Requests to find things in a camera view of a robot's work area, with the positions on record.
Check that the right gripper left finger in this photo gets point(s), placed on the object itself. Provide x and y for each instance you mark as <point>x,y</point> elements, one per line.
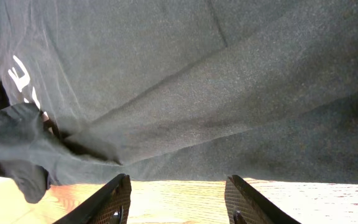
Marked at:
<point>109,205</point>

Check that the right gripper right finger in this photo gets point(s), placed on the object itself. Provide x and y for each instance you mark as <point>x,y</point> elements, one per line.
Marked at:
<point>245,204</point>

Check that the black Nike t-shirt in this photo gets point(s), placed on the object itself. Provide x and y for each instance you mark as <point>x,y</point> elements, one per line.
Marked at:
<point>177,90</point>

